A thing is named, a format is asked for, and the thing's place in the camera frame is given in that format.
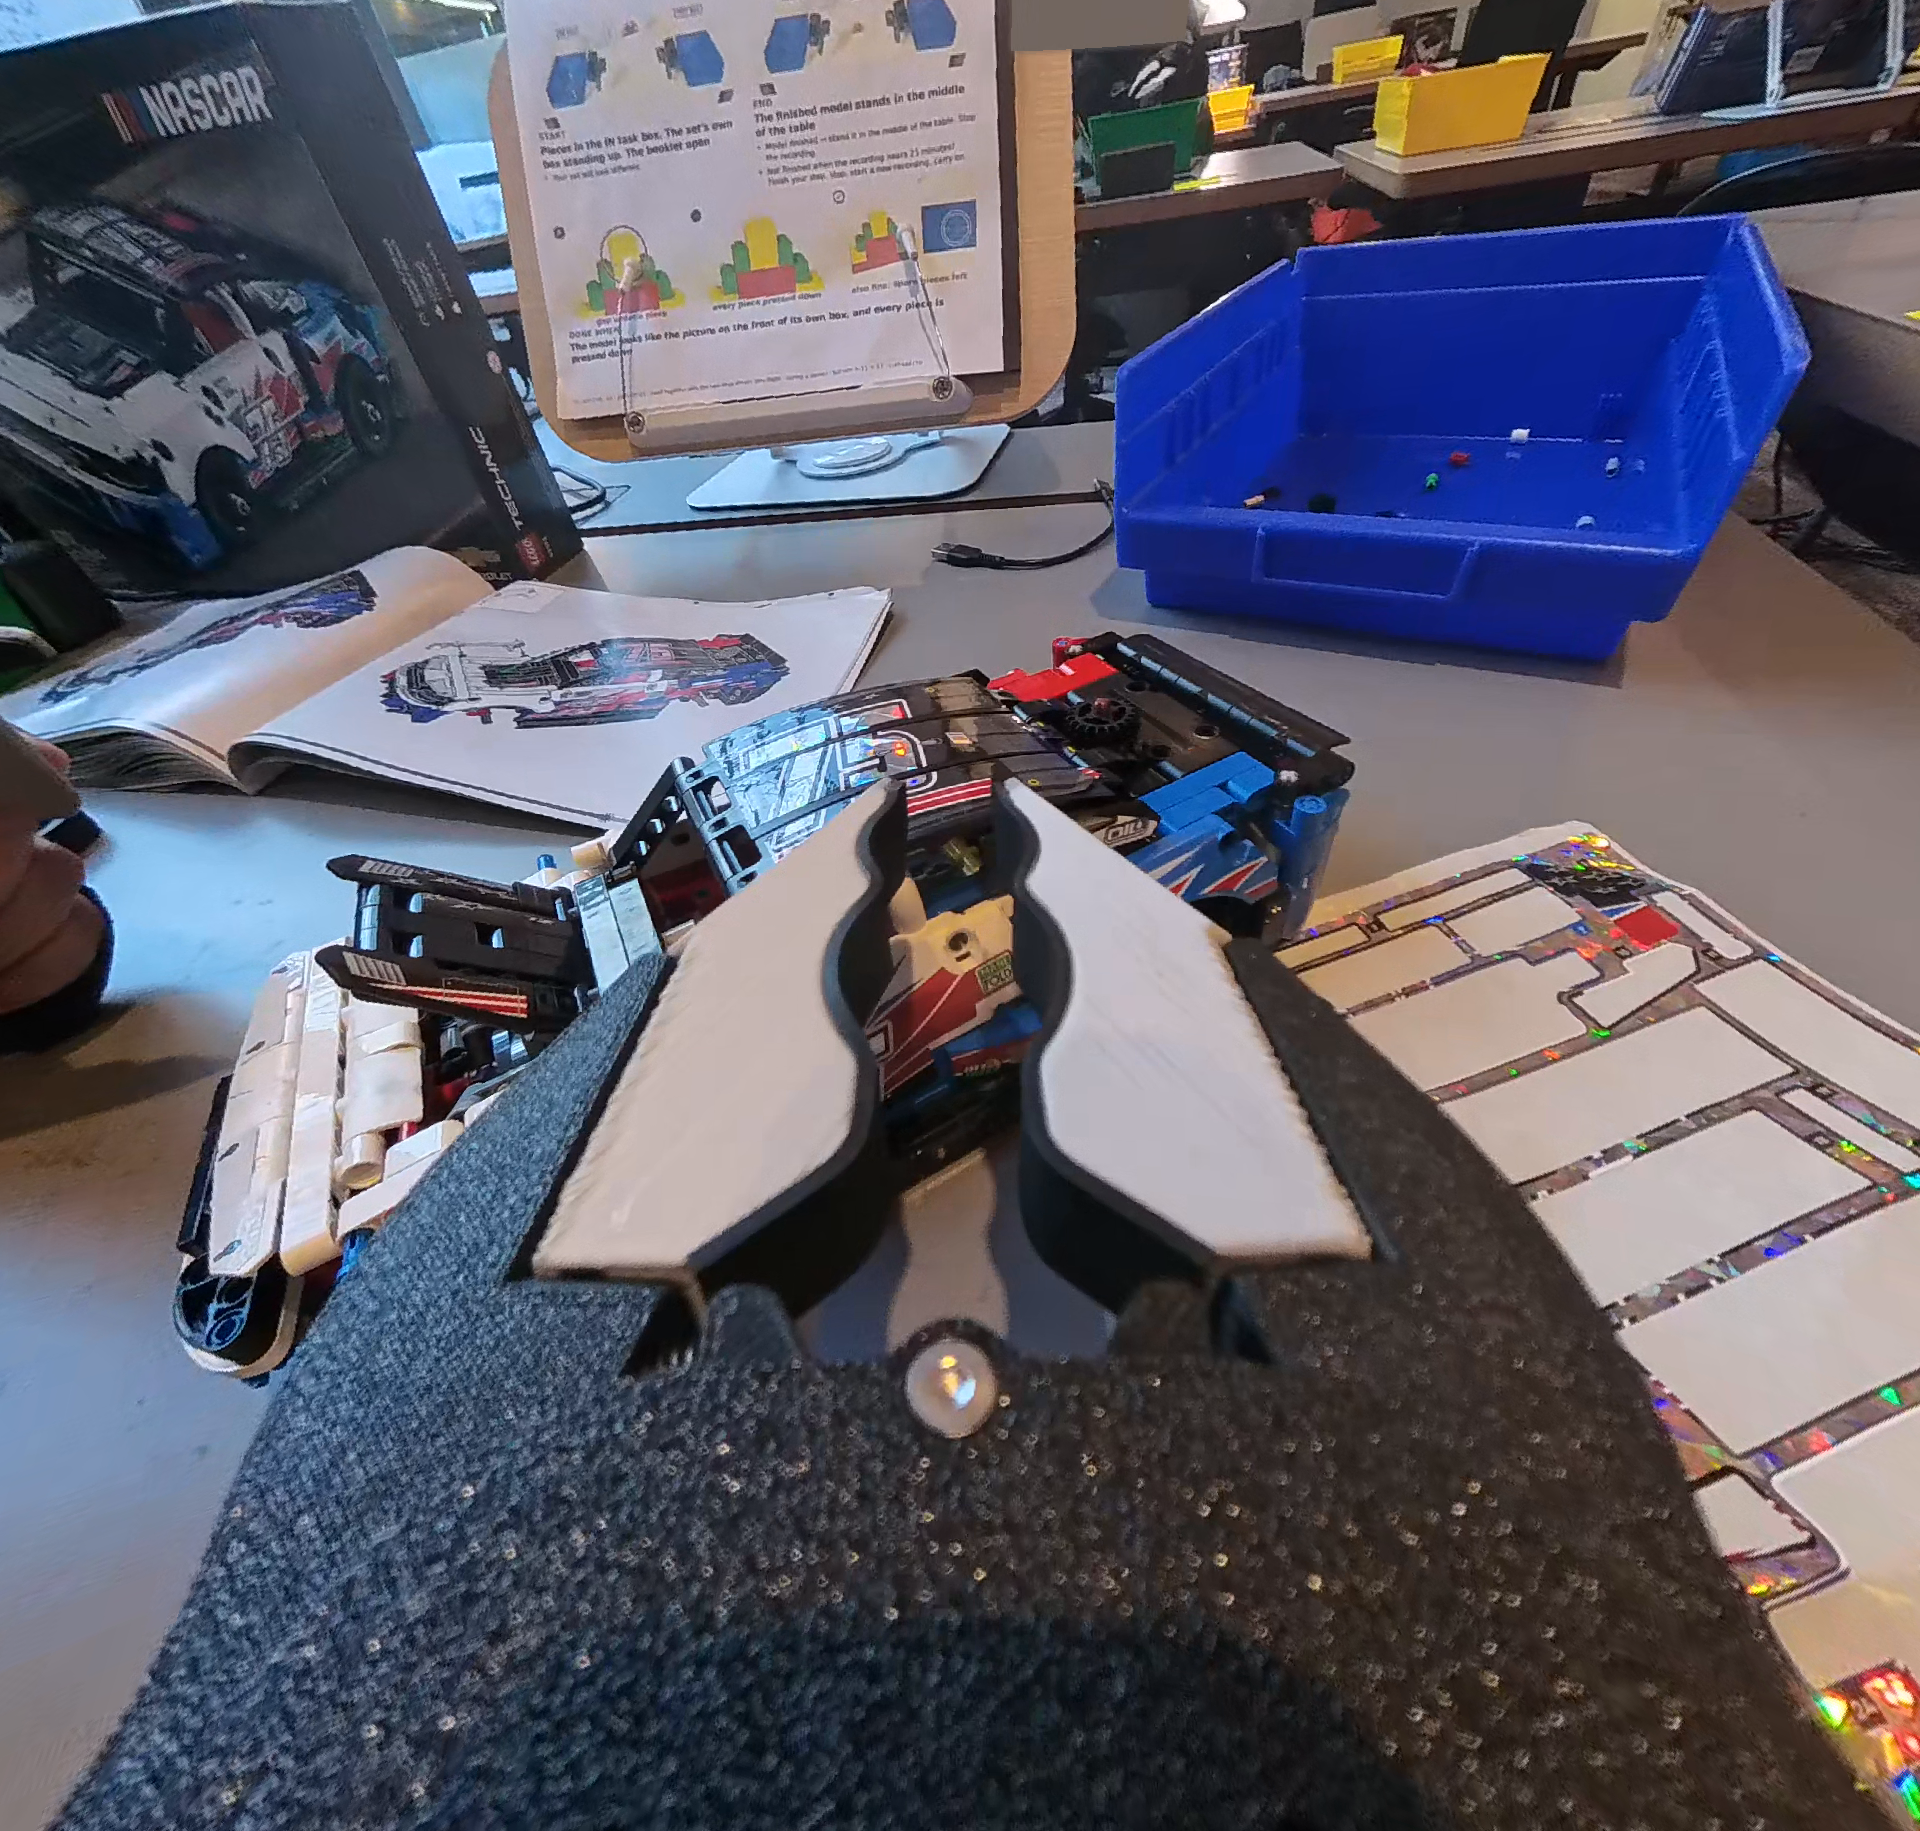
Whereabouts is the background work table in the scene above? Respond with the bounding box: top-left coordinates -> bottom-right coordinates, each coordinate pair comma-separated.
1333,84 -> 1920,201
1072,140 -> 1347,235

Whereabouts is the toy brick race car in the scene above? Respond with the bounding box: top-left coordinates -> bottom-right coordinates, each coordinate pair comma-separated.
171,631 -> 1352,1382

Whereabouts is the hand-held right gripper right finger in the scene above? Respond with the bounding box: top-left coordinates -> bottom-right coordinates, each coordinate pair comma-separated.
996,780 -> 1373,1270

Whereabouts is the holographic sticker sheet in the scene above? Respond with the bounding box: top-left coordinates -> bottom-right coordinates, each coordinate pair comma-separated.
1274,822 -> 1920,1802

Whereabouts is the printed instruction sheet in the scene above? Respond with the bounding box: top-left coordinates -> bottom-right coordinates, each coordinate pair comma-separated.
502,0 -> 1010,423

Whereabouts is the toy car set box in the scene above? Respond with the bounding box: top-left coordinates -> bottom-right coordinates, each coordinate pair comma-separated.
0,0 -> 587,602

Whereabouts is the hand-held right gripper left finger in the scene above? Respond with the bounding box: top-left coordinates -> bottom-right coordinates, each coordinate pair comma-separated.
531,780 -> 914,1280

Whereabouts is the black cable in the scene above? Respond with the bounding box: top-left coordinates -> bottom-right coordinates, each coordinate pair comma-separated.
930,477 -> 1118,573

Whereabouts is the large yellow storage bin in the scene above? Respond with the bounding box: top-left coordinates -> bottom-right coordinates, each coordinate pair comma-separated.
1372,53 -> 1553,157

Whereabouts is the neighbouring table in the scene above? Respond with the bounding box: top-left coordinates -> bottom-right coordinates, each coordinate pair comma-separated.
1746,194 -> 1920,453

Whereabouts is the grey desk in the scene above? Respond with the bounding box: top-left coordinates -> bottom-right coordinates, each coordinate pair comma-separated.
0,420 -> 1920,1831

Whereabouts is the blue storage bin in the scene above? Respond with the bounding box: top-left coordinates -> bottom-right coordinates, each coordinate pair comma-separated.
1112,215 -> 1813,662

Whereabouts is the thick instruction booklet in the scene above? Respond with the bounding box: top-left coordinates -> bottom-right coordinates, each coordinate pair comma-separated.
0,544 -> 894,832

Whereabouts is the person's left hand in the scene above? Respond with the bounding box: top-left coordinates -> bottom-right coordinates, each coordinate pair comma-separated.
0,833 -> 98,1018

